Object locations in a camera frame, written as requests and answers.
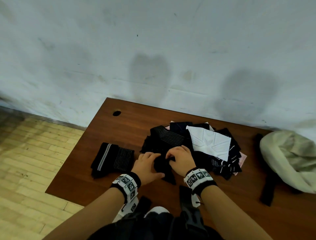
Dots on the left marker wrist band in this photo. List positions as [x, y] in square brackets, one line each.
[127, 185]

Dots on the white shoe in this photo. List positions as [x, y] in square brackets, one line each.
[156, 211]

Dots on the person's right fingers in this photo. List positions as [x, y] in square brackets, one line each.
[176, 151]

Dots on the person's left forearm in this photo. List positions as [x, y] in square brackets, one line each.
[91, 217]

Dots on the white patterned sock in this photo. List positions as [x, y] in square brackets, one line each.
[209, 142]

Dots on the person's dark clothing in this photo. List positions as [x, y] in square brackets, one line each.
[158, 228]

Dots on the pile of dark socks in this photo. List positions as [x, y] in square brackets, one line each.
[172, 138]

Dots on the person's left thumb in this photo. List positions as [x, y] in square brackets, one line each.
[157, 175]

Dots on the person's left hand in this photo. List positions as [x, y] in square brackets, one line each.
[144, 169]

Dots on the person's right forearm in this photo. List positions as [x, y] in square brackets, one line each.
[229, 217]

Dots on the person's right hand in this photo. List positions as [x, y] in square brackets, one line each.
[184, 160]

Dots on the right marker wrist band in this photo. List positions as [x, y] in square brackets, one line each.
[198, 178]

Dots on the marker wrist band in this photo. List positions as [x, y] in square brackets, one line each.
[198, 178]
[127, 185]

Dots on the cream cloth bag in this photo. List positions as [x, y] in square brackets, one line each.
[288, 158]

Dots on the black sock grey band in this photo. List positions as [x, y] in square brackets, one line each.
[103, 158]

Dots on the black sock thin stripes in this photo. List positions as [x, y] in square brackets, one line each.
[124, 159]

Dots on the plain black sock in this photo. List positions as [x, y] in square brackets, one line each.
[164, 168]

